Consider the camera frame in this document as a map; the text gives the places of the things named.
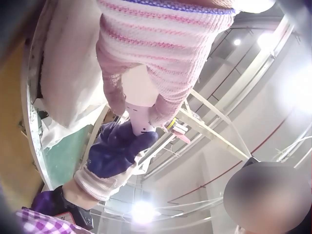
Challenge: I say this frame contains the person's right hand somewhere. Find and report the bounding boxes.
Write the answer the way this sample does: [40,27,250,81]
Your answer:
[73,121,159,202]

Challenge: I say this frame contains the person's left hand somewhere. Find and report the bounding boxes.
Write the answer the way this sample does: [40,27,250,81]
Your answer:
[96,0,277,127]

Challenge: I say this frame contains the person's left thumb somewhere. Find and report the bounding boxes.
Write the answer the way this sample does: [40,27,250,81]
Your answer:
[148,94,187,127]

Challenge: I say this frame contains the person's left fingers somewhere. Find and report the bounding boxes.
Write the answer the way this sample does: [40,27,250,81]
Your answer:
[102,69,127,115]

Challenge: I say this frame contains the person's right thumb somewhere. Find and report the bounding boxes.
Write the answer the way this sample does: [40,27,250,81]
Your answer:
[135,131,159,153]

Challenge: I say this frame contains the person's right fingers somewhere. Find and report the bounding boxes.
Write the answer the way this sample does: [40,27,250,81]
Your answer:
[99,121,134,148]

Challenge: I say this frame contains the white plastic nozzle tube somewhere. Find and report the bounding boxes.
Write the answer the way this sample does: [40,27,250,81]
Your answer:
[121,65,158,136]

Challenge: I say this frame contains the yellow and pink small tool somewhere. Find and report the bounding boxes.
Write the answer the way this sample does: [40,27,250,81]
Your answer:
[165,118,191,145]

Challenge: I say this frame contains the green panel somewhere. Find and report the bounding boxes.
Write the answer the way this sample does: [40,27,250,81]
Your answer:
[43,123,99,191]

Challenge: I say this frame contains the white cloth sheet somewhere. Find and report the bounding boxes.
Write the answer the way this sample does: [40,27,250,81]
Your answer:
[37,0,110,149]

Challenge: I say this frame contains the white curved metal rim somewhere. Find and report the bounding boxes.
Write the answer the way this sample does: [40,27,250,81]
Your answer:
[20,32,58,192]

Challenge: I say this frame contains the black wrist band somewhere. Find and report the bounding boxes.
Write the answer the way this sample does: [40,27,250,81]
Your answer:
[54,185,95,231]

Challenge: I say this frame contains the person's body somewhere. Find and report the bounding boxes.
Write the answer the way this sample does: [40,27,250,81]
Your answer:
[13,207,97,234]

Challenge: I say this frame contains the white metal frame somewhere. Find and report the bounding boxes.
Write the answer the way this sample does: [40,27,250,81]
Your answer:
[178,90,253,162]

